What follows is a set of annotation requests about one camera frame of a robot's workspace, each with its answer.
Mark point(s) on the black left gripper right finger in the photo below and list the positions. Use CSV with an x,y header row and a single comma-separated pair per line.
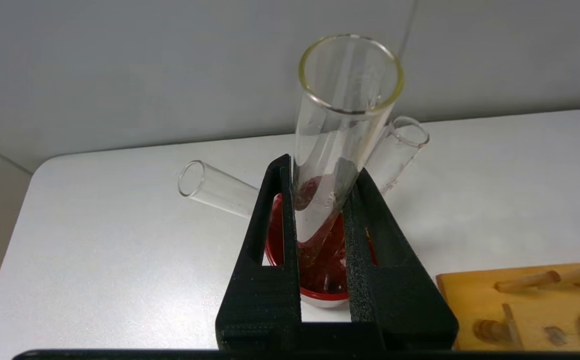
x,y
410,310

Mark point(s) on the dark red plastic cup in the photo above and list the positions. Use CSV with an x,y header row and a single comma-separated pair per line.
x,y
327,275

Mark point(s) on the yellow pigment glass test tube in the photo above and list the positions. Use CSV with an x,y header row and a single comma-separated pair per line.
x,y
340,130

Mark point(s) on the clear glass stirring rod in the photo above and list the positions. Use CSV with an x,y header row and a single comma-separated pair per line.
x,y
217,187

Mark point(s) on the red pigment glass test tube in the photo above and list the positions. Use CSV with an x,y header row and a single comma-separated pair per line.
x,y
397,150

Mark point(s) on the wooden test tube rack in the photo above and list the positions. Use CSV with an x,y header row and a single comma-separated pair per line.
x,y
535,310

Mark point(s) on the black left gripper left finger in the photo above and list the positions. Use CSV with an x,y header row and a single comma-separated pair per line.
x,y
254,305

